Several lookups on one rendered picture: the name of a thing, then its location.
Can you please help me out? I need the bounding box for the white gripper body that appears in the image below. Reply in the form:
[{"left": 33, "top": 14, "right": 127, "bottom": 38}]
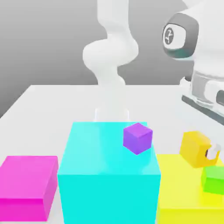
[{"left": 181, "top": 94, "right": 224, "bottom": 130}]

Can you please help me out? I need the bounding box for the small orange cube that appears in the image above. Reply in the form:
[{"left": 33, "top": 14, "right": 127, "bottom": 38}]
[{"left": 179, "top": 131, "right": 221, "bottom": 169}]

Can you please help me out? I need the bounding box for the small green cube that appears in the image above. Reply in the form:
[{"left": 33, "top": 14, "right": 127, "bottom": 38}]
[{"left": 200, "top": 165, "right": 224, "bottom": 195}]

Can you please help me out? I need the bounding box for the small purple cube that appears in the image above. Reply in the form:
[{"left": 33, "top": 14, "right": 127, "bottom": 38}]
[{"left": 122, "top": 122, "right": 153, "bottom": 156}]

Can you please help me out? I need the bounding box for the large yellow box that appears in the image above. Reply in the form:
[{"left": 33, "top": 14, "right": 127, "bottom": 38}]
[{"left": 156, "top": 153, "right": 224, "bottom": 224}]

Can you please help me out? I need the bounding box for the large cyan box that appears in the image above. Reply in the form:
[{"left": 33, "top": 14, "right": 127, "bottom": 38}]
[{"left": 57, "top": 121, "right": 161, "bottom": 224}]

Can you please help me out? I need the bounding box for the large magenta box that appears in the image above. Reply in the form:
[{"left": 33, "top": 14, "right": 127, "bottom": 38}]
[{"left": 0, "top": 155, "right": 59, "bottom": 222}]

